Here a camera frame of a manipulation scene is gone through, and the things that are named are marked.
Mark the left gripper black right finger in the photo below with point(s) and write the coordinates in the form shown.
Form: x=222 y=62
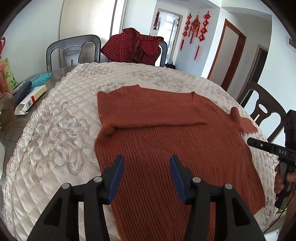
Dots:
x=233 y=219

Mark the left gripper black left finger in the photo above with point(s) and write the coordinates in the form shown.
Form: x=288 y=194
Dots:
x=59 y=220

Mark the rust orange knit sweater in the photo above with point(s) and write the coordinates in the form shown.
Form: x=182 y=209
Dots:
x=147 y=127

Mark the dark brown wooden chair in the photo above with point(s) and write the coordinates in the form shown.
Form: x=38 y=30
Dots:
x=265 y=106

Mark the cream quilted table cover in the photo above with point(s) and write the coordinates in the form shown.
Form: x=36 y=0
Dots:
x=57 y=144

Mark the white and red carton box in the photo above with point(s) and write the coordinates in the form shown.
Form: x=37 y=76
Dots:
x=29 y=100

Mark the glass jar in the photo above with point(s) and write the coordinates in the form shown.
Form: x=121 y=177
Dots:
x=7 y=106

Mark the teal crocheted cloth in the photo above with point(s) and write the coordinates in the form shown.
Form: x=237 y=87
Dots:
x=40 y=80

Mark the green patterned bag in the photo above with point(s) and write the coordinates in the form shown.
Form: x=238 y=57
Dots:
x=10 y=78

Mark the red Chinese knot decoration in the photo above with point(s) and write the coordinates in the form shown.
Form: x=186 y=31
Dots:
x=195 y=29

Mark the chair under red garment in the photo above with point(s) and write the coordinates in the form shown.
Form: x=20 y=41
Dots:
x=164 y=48

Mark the grey plastic chair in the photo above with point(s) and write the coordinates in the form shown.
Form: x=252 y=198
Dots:
x=72 y=49

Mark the red checkered garment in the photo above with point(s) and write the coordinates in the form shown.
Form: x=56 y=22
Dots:
x=131 y=46

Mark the brown wooden door frame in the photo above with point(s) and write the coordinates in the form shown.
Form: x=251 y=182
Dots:
x=227 y=56

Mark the red chili string decoration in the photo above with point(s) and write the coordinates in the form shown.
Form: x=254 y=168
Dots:
x=155 y=25

